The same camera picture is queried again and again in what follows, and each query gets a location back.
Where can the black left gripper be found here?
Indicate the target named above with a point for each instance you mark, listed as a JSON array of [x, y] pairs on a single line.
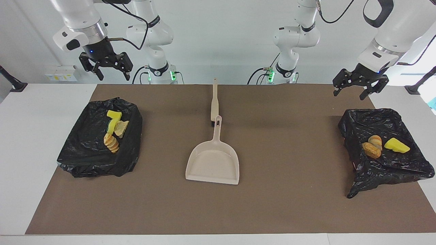
[[366, 77]]

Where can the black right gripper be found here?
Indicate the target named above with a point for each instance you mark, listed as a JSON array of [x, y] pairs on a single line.
[[100, 54]]

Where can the notched yellow sponge piece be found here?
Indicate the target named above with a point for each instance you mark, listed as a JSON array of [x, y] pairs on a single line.
[[114, 114]]

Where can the pale bread chunk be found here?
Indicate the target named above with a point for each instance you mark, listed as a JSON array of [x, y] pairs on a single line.
[[375, 140]]

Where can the small yellow sponge piece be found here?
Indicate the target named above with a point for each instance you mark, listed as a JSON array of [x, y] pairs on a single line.
[[111, 126]]

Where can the toasted bread slice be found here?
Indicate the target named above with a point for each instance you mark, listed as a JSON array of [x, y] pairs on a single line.
[[121, 128]]

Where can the brown bread roll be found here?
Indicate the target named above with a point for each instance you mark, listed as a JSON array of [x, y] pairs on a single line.
[[370, 151]]

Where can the yellow green sponge piece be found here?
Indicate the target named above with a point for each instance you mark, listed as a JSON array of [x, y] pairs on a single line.
[[396, 146]]

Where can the beige hand brush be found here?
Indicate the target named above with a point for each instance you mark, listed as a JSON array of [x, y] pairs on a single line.
[[215, 105]]

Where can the beige plastic dustpan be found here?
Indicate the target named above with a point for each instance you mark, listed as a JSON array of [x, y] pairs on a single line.
[[213, 163]]

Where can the black bag lined bin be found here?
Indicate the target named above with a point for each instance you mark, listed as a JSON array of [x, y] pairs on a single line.
[[391, 170], [85, 153]]

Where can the black clamp stand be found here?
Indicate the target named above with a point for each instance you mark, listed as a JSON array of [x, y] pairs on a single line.
[[17, 86], [414, 89]]

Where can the teal box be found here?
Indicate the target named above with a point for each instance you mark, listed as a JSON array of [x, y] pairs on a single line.
[[433, 103]]

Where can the brown table mat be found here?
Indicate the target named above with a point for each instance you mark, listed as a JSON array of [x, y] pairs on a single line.
[[218, 214]]

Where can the white wall socket box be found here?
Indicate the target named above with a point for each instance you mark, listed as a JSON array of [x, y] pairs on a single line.
[[61, 74]]

